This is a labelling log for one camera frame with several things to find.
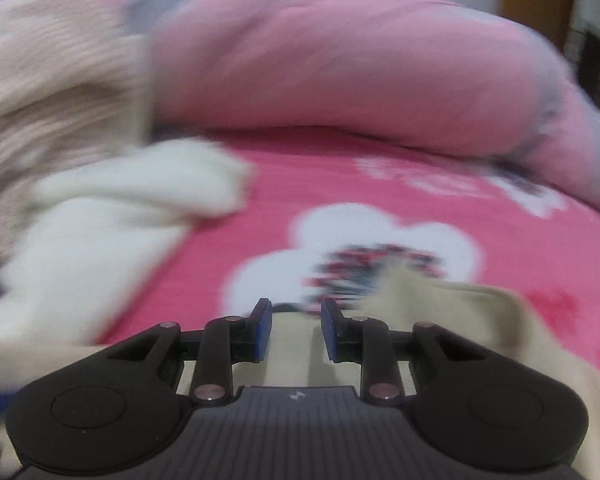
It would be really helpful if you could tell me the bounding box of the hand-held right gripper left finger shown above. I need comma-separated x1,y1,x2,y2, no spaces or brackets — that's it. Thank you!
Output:
100,298,272,407

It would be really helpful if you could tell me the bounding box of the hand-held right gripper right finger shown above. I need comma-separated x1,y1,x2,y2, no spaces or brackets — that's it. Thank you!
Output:
321,298,496,406

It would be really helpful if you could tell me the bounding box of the cream sweatshirt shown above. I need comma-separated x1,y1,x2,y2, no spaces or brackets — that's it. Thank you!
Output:
177,265,600,480

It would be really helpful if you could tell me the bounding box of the pink floral blanket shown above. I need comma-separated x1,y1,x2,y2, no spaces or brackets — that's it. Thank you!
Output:
100,127,600,378

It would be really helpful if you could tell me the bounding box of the white fluffy garment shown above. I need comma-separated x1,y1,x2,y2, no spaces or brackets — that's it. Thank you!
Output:
0,139,255,348

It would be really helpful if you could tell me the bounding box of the pink and grey quilt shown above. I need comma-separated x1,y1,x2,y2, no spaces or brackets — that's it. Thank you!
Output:
95,0,600,217

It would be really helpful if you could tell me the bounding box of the beige ribbed knit sweater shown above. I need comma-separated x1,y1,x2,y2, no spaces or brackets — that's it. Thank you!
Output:
0,0,155,261

